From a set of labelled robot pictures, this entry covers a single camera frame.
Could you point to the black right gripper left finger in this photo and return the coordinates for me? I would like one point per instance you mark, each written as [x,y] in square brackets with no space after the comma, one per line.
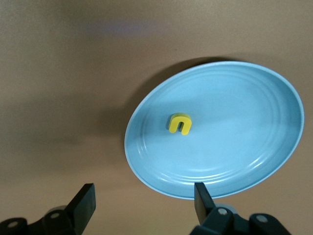
[80,208]

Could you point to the yellow foam letter u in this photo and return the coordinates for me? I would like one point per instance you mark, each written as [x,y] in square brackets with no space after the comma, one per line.
[174,124]

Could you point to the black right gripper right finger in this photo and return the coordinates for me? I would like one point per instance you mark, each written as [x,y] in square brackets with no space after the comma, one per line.
[210,220]

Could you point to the blue round plate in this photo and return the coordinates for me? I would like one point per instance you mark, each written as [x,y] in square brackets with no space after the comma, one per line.
[220,147]

